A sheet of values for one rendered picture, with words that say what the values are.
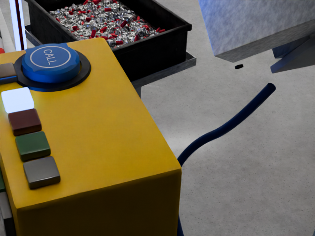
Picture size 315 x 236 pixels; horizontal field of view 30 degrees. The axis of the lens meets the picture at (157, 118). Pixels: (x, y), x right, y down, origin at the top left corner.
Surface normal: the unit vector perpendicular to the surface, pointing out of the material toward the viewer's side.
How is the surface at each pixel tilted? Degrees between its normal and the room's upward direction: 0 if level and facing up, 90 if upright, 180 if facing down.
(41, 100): 0
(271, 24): 55
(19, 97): 0
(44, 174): 0
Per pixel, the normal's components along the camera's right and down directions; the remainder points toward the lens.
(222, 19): -0.44, -0.03
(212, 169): 0.04, -0.78
